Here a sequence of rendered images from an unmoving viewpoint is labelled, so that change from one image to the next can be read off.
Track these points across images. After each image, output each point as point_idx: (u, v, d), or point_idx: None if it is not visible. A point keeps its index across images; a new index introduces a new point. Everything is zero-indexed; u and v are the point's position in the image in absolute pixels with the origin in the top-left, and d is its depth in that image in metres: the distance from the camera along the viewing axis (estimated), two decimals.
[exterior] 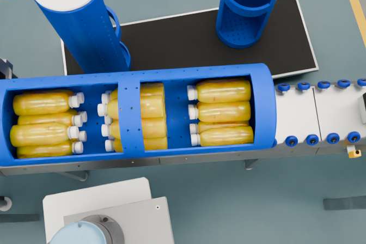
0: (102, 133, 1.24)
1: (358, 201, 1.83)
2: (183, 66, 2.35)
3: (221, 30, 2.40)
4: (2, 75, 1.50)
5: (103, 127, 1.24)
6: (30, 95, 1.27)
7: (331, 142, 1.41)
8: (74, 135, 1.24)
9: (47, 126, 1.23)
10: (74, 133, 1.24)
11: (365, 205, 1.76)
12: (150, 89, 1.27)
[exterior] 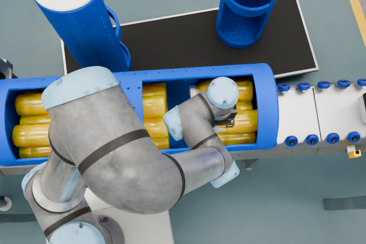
0: None
1: (358, 201, 1.83)
2: (183, 66, 2.35)
3: (221, 30, 2.40)
4: (2, 75, 1.50)
5: None
6: (32, 95, 1.27)
7: (331, 142, 1.41)
8: None
9: (49, 126, 1.23)
10: None
11: (365, 205, 1.76)
12: (152, 89, 1.27)
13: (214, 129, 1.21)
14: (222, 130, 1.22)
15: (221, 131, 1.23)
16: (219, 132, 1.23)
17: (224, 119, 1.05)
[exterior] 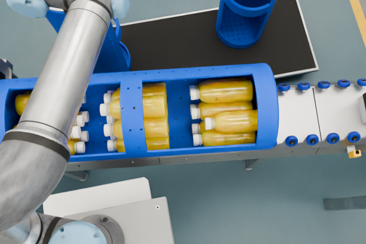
0: (104, 132, 1.24)
1: (358, 201, 1.83)
2: (183, 66, 2.35)
3: (221, 30, 2.40)
4: (2, 75, 1.50)
5: (105, 127, 1.25)
6: None
7: (331, 142, 1.41)
8: (77, 135, 1.24)
9: None
10: (76, 133, 1.24)
11: (365, 205, 1.76)
12: (152, 89, 1.27)
13: None
14: None
15: None
16: None
17: None
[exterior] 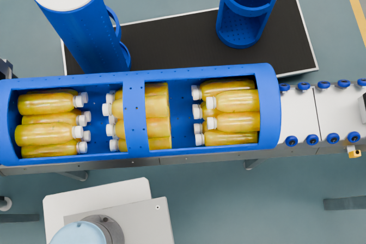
0: (107, 132, 1.24)
1: (358, 201, 1.83)
2: (183, 66, 2.35)
3: (221, 30, 2.40)
4: (2, 75, 1.50)
5: (107, 127, 1.25)
6: (35, 95, 1.27)
7: (331, 142, 1.41)
8: (79, 135, 1.24)
9: (51, 126, 1.23)
10: (78, 133, 1.24)
11: (365, 205, 1.76)
12: (154, 89, 1.27)
13: None
14: None
15: None
16: None
17: None
